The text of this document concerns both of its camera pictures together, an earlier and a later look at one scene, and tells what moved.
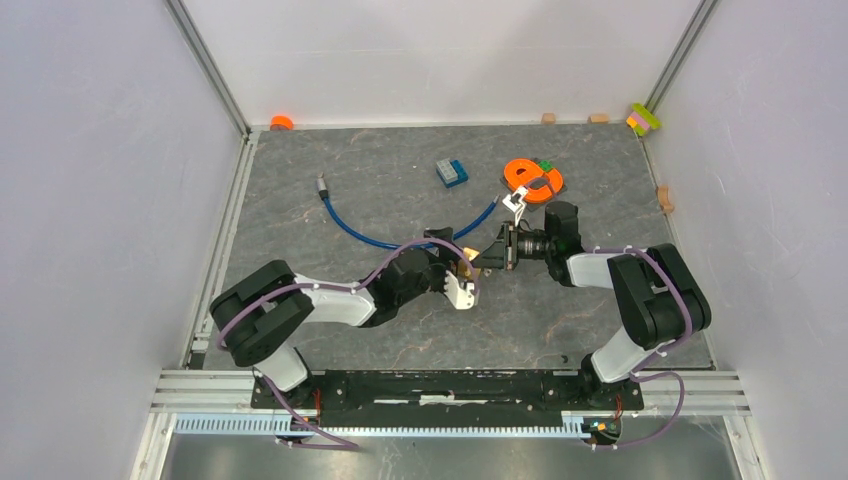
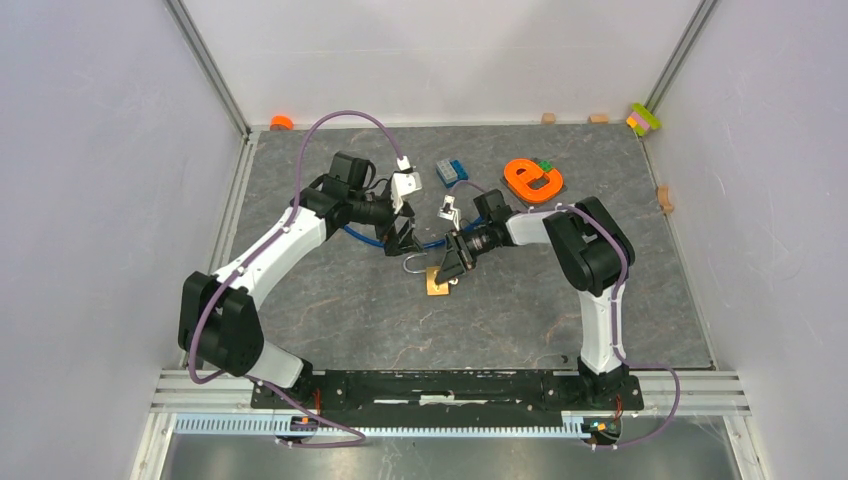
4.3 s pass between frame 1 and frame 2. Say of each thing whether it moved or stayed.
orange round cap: stayed
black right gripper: moved
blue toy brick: stayed
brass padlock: moved
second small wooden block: stayed
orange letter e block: stayed
